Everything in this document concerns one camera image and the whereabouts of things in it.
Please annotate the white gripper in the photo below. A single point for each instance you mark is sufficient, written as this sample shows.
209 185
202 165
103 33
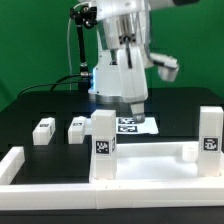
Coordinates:
133 81

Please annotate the white desk tabletop tray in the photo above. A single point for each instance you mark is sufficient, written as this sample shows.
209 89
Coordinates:
173 163

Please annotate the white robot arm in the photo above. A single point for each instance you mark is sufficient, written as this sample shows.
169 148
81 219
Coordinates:
124 33

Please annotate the fiducial marker base sheet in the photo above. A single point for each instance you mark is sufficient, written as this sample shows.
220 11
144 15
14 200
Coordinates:
127 126

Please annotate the white U-shaped obstacle fence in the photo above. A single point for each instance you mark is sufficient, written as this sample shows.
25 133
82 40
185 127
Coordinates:
92 196

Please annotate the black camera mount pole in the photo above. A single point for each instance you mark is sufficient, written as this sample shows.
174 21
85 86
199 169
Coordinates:
83 18

